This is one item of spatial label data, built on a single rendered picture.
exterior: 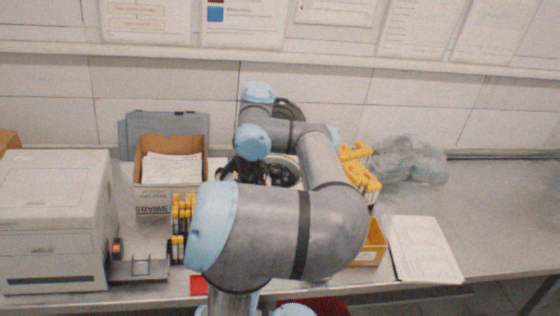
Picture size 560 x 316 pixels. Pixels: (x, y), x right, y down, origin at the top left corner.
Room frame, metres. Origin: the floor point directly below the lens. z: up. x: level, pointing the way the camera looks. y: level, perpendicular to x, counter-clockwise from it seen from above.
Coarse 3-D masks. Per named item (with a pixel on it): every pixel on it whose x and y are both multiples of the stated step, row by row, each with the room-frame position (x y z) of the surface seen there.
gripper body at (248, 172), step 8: (240, 160) 0.85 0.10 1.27; (240, 168) 0.82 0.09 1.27; (248, 168) 0.81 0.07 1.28; (256, 168) 0.83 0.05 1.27; (264, 168) 0.84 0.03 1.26; (240, 176) 0.81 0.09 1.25; (248, 176) 0.82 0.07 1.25; (256, 176) 0.82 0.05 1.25; (256, 184) 0.83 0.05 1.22; (264, 184) 0.83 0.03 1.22
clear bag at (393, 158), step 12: (384, 144) 1.46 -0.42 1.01; (396, 144) 1.45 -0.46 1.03; (408, 144) 1.45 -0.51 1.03; (372, 156) 1.44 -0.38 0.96; (384, 156) 1.40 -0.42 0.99; (396, 156) 1.40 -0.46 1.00; (408, 156) 1.44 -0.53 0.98; (372, 168) 1.40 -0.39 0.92; (384, 168) 1.38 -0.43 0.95; (396, 168) 1.39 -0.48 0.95; (408, 168) 1.43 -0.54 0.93; (384, 180) 1.37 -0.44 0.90; (396, 180) 1.40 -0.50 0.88
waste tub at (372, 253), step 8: (376, 224) 1.02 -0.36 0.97; (376, 232) 1.01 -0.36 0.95; (368, 240) 1.03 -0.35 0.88; (376, 240) 0.99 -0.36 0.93; (384, 240) 0.95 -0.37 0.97; (368, 248) 0.91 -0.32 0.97; (376, 248) 0.92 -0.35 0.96; (384, 248) 0.92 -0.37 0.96; (360, 256) 0.91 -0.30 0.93; (368, 256) 0.91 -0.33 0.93; (376, 256) 0.92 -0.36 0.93; (352, 264) 0.90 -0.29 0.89; (360, 264) 0.91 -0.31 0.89; (368, 264) 0.92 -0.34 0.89; (376, 264) 0.92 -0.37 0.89
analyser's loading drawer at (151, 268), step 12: (108, 264) 0.73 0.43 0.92; (120, 264) 0.74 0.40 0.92; (132, 264) 0.72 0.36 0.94; (144, 264) 0.75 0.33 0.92; (156, 264) 0.76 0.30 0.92; (168, 264) 0.75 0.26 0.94; (108, 276) 0.69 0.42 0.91; (120, 276) 0.70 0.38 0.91; (132, 276) 0.70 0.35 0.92; (144, 276) 0.71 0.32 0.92; (156, 276) 0.72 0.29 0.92; (168, 276) 0.73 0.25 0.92
